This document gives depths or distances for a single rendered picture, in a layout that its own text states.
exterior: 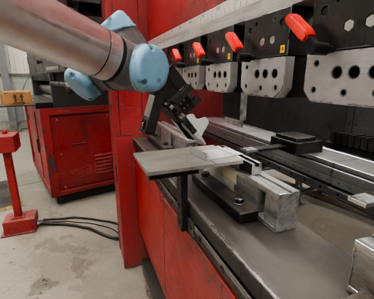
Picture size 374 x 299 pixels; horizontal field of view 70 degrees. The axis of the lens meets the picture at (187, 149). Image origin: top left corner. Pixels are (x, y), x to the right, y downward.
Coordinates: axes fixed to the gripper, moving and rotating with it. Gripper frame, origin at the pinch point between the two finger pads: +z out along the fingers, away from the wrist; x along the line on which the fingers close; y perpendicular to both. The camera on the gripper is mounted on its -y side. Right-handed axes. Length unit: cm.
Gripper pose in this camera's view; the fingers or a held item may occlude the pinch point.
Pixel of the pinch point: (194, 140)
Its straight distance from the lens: 72.4
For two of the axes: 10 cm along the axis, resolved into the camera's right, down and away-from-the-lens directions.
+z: 5.7, 6.6, 4.9
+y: 6.9, -7.1, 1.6
